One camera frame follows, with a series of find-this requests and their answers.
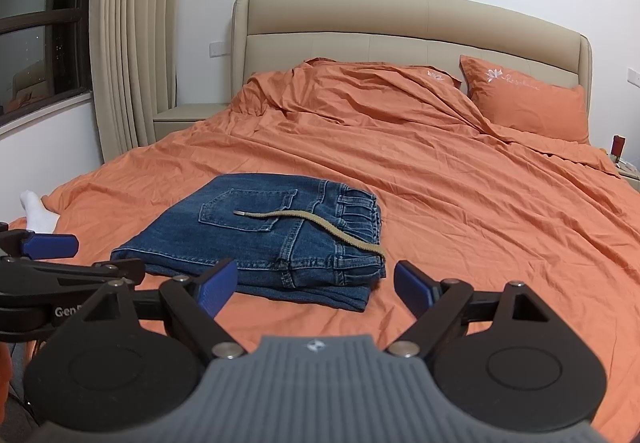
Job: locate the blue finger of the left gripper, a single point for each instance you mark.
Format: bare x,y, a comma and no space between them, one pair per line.
22,243

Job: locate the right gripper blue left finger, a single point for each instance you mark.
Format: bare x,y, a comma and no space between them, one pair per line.
213,288

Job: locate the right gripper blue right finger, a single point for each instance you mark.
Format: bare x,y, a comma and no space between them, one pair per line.
415,289

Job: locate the blue denim jeans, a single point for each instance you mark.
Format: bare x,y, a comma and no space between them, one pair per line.
293,238

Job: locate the white sock left foot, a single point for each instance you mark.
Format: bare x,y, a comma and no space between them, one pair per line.
39,219

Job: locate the orange duvet cover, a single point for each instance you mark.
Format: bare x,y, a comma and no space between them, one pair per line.
459,196

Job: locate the beige bedside table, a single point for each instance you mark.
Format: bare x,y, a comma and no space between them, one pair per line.
184,116

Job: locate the orange pillow with embroidery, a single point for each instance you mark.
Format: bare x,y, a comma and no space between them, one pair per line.
515,100

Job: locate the white right nightstand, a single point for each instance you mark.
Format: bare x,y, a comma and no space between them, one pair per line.
629,173

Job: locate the red cup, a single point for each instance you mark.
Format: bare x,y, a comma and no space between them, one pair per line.
618,146

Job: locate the beige upholstered headboard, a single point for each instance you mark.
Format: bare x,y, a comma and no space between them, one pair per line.
279,34

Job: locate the dark window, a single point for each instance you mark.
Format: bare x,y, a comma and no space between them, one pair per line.
44,55

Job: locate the beige pleated curtain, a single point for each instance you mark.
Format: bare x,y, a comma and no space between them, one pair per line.
133,69

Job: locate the white wall switch plate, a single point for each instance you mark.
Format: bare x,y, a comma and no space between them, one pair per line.
218,49

